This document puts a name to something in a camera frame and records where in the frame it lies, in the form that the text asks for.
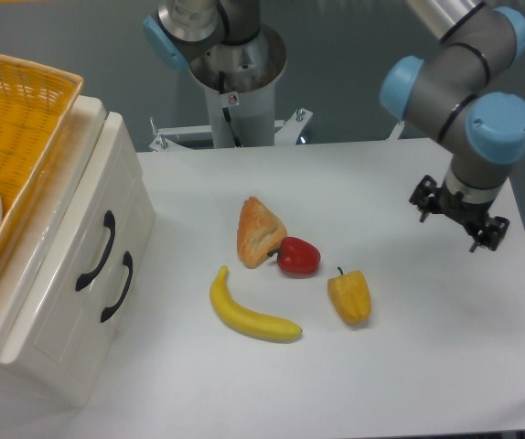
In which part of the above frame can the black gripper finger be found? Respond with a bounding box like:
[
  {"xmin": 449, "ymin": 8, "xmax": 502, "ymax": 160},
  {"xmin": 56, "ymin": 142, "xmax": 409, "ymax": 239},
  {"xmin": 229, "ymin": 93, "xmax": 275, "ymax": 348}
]
[
  {"xmin": 466, "ymin": 215, "xmax": 509, "ymax": 252},
  {"xmin": 409, "ymin": 175, "xmax": 444, "ymax": 223}
]

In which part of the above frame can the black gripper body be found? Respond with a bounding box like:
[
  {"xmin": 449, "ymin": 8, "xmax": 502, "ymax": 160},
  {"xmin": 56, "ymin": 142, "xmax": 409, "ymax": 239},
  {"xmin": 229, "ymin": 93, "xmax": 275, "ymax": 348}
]
[{"xmin": 435, "ymin": 182, "xmax": 494, "ymax": 233}]

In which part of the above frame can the black top drawer handle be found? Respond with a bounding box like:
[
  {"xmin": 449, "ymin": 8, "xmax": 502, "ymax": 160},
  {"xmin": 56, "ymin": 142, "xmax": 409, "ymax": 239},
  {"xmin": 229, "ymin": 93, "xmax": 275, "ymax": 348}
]
[{"xmin": 75, "ymin": 209, "xmax": 116, "ymax": 292}]

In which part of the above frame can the black drawer handle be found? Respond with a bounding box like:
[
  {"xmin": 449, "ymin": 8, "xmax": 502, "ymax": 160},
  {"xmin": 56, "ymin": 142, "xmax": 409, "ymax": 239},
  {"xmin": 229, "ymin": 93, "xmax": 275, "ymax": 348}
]
[
  {"xmin": 75, "ymin": 209, "xmax": 116, "ymax": 292},
  {"xmin": 100, "ymin": 251, "xmax": 134, "ymax": 323}
]

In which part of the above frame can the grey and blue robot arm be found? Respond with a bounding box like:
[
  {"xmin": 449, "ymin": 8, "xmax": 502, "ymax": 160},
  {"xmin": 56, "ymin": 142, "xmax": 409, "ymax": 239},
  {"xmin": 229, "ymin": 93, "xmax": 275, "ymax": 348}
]
[{"xmin": 143, "ymin": 1, "xmax": 525, "ymax": 250}]

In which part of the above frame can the white drawer cabinet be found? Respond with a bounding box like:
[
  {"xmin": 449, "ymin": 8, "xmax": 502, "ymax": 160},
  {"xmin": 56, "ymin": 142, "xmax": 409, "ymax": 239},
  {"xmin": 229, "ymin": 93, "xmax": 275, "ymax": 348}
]
[{"xmin": 0, "ymin": 96, "xmax": 155, "ymax": 406}]

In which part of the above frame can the yellow toy bell pepper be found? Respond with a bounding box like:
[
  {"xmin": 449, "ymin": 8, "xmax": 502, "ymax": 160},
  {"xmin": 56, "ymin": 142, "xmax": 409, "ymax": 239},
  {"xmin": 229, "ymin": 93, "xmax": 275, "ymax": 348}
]
[{"xmin": 327, "ymin": 266, "xmax": 371, "ymax": 326}]

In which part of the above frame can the red toy bell pepper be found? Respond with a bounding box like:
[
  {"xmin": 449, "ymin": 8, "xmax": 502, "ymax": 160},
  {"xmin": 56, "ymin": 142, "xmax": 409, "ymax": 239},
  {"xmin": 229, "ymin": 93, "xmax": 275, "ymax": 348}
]
[{"xmin": 267, "ymin": 237, "xmax": 321, "ymax": 276}]

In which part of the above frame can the toy croissant pastry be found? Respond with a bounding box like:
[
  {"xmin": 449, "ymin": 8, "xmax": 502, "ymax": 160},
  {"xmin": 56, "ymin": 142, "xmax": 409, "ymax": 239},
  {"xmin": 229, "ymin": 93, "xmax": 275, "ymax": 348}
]
[{"xmin": 237, "ymin": 197, "xmax": 287, "ymax": 269}]

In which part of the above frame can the yellow toy banana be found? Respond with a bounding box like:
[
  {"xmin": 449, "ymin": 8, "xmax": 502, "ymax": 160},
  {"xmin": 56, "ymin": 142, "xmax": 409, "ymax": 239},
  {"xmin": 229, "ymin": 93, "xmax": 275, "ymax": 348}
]
[{"xmin": 209, "ymin": 265, "xmax": 303, "ymax": 343}]

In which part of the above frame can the yellow woven basket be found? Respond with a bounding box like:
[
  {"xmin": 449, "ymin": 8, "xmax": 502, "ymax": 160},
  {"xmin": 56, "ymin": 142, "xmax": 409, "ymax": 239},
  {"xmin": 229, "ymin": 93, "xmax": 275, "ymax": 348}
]
[{"xmin": 0, "ymin": 46, "xmax": 85, "ymax": 316}]

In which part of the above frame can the white metal base frame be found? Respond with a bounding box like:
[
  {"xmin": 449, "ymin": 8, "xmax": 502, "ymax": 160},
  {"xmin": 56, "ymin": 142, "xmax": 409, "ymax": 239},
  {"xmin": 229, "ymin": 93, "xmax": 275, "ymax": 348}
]
[{"xmin": 147, "ymin": 108, "xmax": 409, "ymax": 154}]

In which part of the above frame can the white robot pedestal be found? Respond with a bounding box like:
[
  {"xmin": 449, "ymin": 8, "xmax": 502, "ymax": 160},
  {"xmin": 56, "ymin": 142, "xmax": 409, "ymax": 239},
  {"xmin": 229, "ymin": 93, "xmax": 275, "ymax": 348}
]
[{"xmin": 189, "ymin": 25, "xmax": 286, "ymax": 147}]

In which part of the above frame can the black lower drawer handle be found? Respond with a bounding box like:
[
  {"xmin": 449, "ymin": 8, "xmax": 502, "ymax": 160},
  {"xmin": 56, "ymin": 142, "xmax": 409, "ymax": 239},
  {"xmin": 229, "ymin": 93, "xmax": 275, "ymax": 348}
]
[{"xmin": 100, "ymin": 251, "xmax": 134, "ymax": 323}]

